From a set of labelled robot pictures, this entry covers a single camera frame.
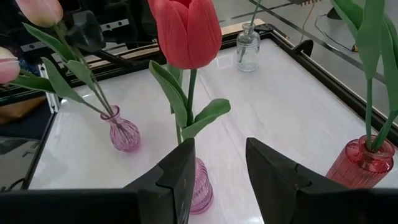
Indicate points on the red ribbed glass vase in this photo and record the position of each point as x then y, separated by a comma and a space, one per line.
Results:
357, 168

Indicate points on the black aluminium table frame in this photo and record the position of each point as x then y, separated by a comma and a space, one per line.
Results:
342, 87

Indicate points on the black stand foot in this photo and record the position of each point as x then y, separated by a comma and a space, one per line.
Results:
334, 14

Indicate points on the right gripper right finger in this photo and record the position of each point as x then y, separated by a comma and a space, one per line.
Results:
326, 207

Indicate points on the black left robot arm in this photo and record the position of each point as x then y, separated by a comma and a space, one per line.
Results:
87, 31

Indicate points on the pink ribbed cylinder glass vase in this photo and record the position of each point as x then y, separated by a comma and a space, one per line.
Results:
203, 186

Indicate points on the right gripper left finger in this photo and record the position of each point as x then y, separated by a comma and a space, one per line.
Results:
93, 208

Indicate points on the pink artificial tulip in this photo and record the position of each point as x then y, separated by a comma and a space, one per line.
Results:
40, 11
7, 67

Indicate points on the thick black arch loop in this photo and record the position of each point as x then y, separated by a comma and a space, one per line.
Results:
308, 43

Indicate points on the red artificial tulip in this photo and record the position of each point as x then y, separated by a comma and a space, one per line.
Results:
186, 34
178, 132

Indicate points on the pink round bulb glass vase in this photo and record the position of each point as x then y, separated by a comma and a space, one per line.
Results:
124, 135

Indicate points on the clear glass bottle vase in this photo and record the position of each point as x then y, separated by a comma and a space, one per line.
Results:
247, 53

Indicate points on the large black striped-edge floor mat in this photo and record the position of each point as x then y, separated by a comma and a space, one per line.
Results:
304, 2

